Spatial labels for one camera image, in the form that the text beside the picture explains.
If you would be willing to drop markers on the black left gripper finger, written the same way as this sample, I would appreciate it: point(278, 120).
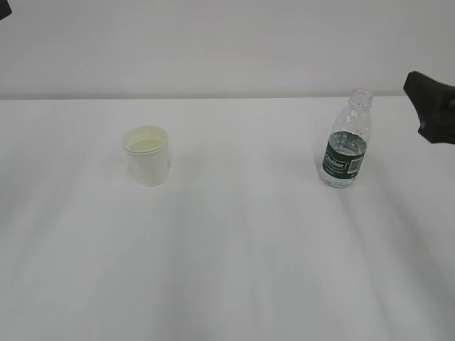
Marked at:
point(5, 9)

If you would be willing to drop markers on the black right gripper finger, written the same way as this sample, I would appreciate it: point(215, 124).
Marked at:
point(434, 105)

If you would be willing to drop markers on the clear water bottle green label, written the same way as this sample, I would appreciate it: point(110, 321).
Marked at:
point(348, 141)

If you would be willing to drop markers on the white paper cup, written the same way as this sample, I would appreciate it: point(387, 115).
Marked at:
point(147, 150)

